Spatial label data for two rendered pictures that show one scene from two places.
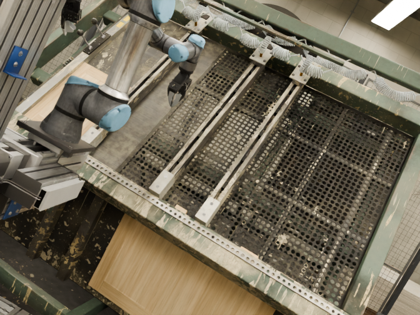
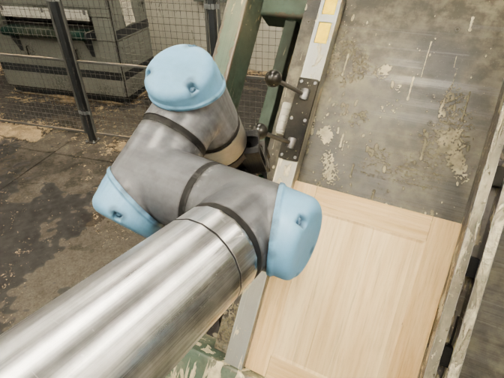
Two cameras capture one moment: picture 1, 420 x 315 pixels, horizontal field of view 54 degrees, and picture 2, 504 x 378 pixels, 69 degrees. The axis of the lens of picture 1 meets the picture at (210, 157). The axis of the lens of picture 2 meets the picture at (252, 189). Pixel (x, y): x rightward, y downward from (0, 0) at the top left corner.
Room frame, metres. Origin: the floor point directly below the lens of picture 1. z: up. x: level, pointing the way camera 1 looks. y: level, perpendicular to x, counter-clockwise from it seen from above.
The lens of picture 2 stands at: (1.67, 0.86, 1.79)
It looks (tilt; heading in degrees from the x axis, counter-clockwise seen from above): 35 degrees down; 12
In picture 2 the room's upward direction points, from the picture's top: straight up
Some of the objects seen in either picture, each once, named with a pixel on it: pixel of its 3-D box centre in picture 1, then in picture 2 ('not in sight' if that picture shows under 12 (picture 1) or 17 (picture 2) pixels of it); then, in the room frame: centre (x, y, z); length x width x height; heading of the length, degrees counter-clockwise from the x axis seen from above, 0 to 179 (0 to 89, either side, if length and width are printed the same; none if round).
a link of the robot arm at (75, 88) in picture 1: (80, 95); not in sight; (1.53, 0.53, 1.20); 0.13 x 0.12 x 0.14; 73
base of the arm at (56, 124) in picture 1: (65, 122); not in sight; (1.53, 0.54, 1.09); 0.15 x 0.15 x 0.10
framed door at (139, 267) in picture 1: (181, 287); not in sight; (2.03, -0.18, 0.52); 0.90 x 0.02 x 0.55; 76
